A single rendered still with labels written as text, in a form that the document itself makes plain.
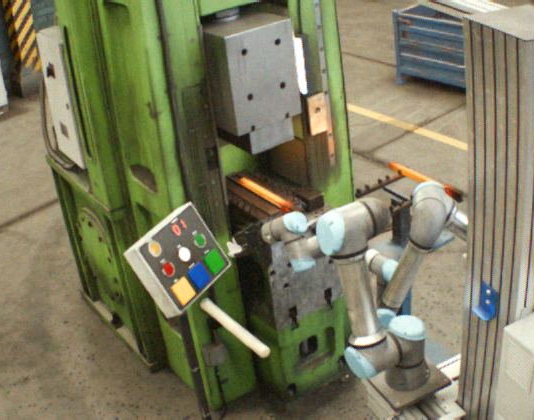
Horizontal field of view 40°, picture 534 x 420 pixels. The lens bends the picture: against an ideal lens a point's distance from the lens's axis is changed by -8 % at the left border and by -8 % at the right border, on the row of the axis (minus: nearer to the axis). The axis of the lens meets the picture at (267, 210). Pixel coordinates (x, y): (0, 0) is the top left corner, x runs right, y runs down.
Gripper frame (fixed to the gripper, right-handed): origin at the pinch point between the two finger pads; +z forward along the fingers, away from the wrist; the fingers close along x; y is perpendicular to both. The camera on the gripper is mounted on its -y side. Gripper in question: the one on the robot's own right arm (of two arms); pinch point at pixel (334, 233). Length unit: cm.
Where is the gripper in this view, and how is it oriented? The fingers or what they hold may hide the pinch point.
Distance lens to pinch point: 300.3
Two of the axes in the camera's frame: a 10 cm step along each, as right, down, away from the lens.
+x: 8.1, -3.6, 4.5
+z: -5.7, -3.4, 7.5
